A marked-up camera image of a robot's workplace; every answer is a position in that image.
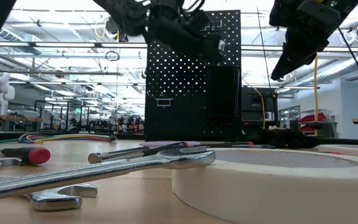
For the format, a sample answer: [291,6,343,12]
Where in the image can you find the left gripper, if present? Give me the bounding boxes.
[145,0,226,63]

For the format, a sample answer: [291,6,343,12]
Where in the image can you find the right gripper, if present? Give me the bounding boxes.
[268,0,343,81]

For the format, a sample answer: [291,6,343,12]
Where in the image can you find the black red handled screwdriver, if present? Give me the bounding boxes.
[197,141,276,149]

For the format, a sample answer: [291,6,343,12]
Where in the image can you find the chrome ended tool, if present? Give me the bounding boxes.
[88,147,150,165]

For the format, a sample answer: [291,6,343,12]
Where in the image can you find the black screwdriver with red cap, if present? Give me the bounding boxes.
[0,146,52,166]

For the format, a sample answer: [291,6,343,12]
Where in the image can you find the black perforated peg board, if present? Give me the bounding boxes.
[144,9,242,142]

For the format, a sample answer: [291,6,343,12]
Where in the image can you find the red storage bins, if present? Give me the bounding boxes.
[298,112,328,133]

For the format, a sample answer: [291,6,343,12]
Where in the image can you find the black equipment cabinet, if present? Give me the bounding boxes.
[241,85,280,129]

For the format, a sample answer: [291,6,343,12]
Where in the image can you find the black lumpy bundle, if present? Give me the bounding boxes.
[244,128,321,149]

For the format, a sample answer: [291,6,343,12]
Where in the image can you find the wooden workbench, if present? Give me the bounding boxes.
[0,114,43,131]

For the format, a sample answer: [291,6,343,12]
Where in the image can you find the chrome wire hook rack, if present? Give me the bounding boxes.
[202,19,224,32]

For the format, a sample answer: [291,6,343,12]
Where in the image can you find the long yellow cable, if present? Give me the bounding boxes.
[313,52,319,137]

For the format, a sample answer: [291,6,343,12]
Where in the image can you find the thin black cable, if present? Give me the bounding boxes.
[337,27,358,106]

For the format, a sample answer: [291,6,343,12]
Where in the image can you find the thin curved yellow cable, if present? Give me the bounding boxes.
[242,77,267,130]

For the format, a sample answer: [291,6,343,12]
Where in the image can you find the chrome wire loop hook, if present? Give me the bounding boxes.
[155,98,173,108]

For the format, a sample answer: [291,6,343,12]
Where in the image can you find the black hanging cable coil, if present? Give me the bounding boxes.
[105,50,121,62]

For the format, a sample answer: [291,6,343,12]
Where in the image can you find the black aluminium table frame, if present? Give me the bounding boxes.
[0,130,358,147]

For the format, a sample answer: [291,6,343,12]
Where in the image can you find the bundle of coloured cables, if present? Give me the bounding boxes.
[0,133,117,145]

